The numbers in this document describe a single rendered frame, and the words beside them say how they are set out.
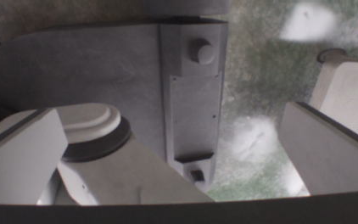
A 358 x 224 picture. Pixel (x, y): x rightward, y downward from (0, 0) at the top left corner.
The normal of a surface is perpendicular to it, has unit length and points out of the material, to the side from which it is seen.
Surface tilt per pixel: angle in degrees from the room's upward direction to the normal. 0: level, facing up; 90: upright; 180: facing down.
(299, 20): 0
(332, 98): 0
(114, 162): 90
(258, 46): 0
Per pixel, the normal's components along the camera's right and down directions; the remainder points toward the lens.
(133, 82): 0.23, 0.47
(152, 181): -0.02, -0.88
